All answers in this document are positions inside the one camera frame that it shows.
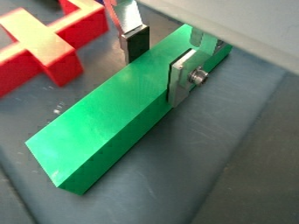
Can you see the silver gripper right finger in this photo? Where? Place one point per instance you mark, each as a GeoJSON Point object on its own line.
{"type": "Point", "coordinates": [187, 73]}

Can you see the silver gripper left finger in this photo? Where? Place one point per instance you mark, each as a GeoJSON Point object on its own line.
{"type": "Point", "coordinates": [134, 32]}

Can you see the green bar block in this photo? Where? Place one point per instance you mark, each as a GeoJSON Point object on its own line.
{"type": "Point", "coordinates": [82, 143]}

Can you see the red branched block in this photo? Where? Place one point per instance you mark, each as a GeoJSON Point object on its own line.
{"type": "Point", "coordinates": [44, 47]}

